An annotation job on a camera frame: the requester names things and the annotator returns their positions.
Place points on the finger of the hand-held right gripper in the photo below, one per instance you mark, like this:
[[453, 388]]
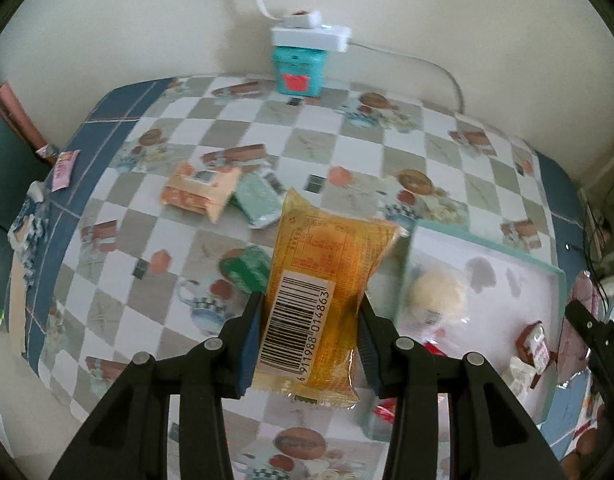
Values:
[[604, 342]]

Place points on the crumpled blue white wrapper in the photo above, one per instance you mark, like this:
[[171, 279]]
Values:
[[29, 220]]

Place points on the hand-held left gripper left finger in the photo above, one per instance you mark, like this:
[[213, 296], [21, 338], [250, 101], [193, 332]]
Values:
[[249, 350]]

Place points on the dark green snack packet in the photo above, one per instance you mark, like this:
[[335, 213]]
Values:
[[244, 270]]

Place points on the pink board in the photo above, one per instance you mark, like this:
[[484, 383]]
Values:
[[19, 115]]

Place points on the yellow snack packet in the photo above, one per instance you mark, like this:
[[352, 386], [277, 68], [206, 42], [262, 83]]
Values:
[[312, 270]]

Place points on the bright red snack packet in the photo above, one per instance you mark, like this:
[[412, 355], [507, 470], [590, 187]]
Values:
[[432, 347]]

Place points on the purple snack packet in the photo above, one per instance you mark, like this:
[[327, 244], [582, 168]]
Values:
[[579, 290]]

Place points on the white tray with teal rim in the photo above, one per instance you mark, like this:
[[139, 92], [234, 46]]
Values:
[[512, 280]]

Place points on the small pink packet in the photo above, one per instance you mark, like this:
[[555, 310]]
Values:
[[66, 170]]

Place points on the pale green snack packet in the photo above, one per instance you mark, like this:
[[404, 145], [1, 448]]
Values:
[[257, 200]]

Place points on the clear packet with round bun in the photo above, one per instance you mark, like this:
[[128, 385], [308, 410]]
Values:
[[437, 295]]

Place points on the clear candy wrapper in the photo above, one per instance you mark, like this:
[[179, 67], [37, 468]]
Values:
[[48, 151]]

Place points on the beige paper strip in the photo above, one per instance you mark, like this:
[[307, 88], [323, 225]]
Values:
[[22, 305]]

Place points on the teal box with red label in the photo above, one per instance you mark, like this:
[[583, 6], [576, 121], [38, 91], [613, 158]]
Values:
[[299, 72]]

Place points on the dark red snack packet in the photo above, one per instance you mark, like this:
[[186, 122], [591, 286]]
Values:
[[534, 345]]

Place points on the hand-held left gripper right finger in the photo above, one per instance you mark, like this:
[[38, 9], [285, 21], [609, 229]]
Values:
[[369, 355]]

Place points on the white snack packet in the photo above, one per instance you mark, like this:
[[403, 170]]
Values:
[[522, 375]]

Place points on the tan orange snack packet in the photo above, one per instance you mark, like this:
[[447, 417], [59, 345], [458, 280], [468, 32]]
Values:
[[197, 192]]

